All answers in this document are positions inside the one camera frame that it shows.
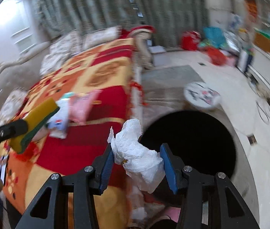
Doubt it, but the green patterned curtain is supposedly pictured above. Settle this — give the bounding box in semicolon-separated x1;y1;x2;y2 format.
32;0;208;48

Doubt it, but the pink snack package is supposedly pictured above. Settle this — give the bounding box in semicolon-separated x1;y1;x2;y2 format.
69;90;102;123

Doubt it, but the red gift bag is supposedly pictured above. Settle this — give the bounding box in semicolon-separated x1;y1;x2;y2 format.
181;31;201;51

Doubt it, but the cat face round stool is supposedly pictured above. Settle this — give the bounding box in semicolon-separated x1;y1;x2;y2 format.
184;82;221;110

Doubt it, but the yellow green sponge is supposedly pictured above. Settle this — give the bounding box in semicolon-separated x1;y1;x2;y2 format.
9;98;60;154

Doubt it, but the teal gift bag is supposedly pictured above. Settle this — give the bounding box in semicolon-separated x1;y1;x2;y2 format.
203;27;226;48

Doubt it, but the grey floor rug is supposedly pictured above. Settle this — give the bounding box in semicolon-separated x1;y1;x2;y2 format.
142;65;260;221

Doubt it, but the black round trash bin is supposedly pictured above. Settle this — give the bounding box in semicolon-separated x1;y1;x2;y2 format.
138;110;236;207

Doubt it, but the red orange patterned blanket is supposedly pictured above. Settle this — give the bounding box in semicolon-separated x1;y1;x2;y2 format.
0;37;138;228

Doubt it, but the red plastic bag on floor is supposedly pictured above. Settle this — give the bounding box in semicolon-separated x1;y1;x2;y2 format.
207;47;226;66

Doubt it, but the white tissue paper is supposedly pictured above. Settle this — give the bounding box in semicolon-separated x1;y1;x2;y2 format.
107;118;165;194

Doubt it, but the white embroidered pillow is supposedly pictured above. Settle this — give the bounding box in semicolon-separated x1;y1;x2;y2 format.
50;30;82;56
82;25;122;51

